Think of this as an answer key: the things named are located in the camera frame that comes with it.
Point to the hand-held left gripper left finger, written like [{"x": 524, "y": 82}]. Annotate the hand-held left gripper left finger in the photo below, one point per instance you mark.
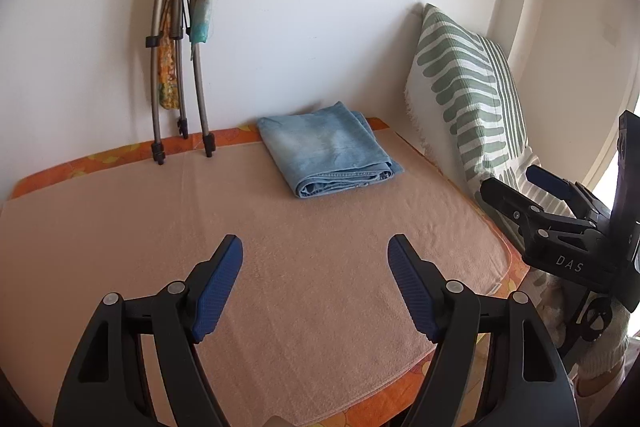
[{"x": 217, "y": 292}]

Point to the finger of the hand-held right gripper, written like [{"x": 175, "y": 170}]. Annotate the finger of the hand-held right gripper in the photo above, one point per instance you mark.
[
  {"x": 550, "y": 181},
  {"x": 510, "y": 207}
]

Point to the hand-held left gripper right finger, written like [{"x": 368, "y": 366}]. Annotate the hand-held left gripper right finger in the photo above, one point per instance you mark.
[{"x": 412, "y": 292}]

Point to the light blue denim pants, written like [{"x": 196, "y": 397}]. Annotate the light blue denim pants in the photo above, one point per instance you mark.
[{"x": 325, "y": 142}]

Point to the person's right forearm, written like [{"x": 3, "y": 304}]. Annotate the person's right forearm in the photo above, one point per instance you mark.
[{"x": 605, "y": 352}]

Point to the pink terry towel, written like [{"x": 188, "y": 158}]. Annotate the pink terry towel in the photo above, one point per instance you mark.
[{"x": 300, "y": 232}]

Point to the green leaf patterned pillow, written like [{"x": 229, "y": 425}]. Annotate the green leaf patterned pillow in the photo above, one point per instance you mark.
[{"x": 460, "y": 72}]

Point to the grey metal tripod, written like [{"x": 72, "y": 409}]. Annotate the grey metal tripod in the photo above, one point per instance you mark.
[{"x": 159, "y": 152}]

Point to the orange floral cloth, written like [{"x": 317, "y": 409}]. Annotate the orange floral cloth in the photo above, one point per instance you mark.
[{"x": 100, "y": 162}]

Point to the colourful patterned scarf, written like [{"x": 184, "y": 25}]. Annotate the colourful patterned scarf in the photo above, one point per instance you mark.
[{"x": 202, "y": 17}]

